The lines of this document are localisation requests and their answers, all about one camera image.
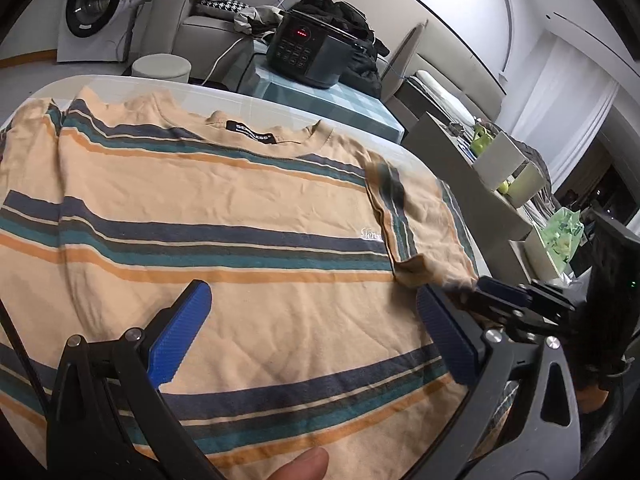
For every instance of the person's right hand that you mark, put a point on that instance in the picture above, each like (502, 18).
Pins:
(590, 396)

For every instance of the black rice cooker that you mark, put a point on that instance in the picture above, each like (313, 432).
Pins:
(309, 51)

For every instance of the grey round stool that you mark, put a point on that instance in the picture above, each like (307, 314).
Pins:
(162, 66)

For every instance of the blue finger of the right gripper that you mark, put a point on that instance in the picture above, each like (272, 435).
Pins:
(499, 289)

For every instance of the white washing machine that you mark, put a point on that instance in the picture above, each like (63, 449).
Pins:
(94, 31)

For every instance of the grey bench cabinet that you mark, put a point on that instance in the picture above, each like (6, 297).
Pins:
(499, 229)

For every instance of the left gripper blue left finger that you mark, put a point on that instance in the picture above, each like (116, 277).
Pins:
(172, 331)

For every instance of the black jacket pile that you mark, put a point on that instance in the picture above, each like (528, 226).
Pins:
(361, 72)

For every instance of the white paper box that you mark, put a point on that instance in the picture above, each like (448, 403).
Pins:
(498, 161)

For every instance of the person's left hand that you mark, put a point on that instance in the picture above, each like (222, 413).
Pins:
(311, 465)

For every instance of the beige upholstered bed headboard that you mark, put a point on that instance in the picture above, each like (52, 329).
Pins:
(434, 72)

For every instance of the green plastic bag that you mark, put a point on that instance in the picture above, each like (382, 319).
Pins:
(561, 236)

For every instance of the beige striped t-shirt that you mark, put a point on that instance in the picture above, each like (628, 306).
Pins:
(313, 246)

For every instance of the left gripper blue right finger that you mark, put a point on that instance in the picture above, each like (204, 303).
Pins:
(457, 337)

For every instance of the grey sofa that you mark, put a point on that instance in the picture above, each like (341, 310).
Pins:
(210, 34)

